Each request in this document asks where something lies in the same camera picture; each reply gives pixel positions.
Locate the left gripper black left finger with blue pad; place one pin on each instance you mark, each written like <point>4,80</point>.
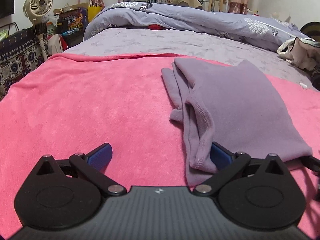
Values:
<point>92,166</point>

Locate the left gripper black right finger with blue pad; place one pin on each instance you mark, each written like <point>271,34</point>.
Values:
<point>229,165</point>

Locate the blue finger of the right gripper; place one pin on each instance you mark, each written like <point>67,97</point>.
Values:
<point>311,163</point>

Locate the purple fleece garment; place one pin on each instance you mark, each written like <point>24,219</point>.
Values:
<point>236,106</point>

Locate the pink towel blanket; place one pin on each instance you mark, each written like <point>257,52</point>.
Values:
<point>73,104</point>

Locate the beige black clothing pile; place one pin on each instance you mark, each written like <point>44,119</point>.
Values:
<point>301,52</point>

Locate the lavender patterned bed sheet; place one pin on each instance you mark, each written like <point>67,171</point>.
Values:
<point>116,41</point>

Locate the patterned dark cloth cover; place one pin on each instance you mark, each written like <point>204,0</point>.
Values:
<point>21,54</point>

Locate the blue-grey floral duvet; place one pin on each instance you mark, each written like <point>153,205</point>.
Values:
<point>266,33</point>

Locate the colourful game box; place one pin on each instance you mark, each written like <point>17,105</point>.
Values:
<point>73,19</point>

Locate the red item under duvet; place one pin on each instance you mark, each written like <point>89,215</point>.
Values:
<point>155,27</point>

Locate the yellow bag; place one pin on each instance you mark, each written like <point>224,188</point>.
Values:
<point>92,12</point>

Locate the beige desk fan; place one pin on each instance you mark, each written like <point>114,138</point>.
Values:
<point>36,9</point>

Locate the black wire rack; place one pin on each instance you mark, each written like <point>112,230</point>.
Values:
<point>9,28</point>

